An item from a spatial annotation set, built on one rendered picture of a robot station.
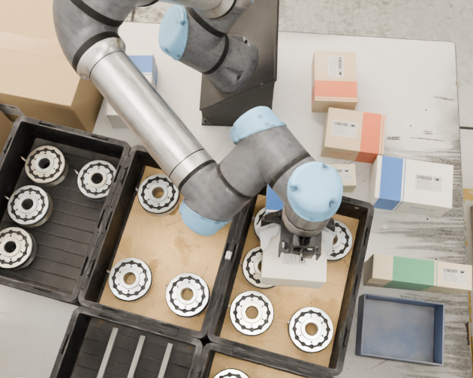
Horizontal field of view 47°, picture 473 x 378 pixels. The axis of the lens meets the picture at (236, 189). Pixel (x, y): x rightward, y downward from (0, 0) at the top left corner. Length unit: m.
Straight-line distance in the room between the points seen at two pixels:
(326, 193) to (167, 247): 0.70
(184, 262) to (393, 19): 1.74
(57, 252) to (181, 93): 0.59
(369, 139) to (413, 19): 1.28
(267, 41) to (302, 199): 0.75
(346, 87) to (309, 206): 0.90
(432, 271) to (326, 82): 0.59
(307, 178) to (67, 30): 0.47
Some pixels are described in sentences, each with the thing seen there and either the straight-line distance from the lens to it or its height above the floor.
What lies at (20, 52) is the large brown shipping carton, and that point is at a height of 0.90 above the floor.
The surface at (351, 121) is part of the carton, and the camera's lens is 1.56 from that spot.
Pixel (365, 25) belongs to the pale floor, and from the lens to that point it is 2.68.
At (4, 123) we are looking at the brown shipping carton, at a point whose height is 0.77.
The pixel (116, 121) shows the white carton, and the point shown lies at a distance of 1.60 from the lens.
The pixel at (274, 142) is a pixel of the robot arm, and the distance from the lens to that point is 0.78.
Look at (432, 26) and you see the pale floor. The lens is 2.76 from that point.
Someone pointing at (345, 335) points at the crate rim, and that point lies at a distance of 1.27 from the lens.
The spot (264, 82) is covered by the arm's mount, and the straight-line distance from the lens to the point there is 1.37.
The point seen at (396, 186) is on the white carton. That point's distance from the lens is 1.50.
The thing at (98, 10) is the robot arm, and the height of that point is 1.42.
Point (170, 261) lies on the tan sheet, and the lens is 1.37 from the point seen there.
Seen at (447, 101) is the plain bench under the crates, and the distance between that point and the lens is 1.75.
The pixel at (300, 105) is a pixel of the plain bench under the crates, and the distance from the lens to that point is 1.65.
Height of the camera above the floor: 2.16
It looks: 72 degrees down
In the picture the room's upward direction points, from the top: 2 degrees counter-clockwise
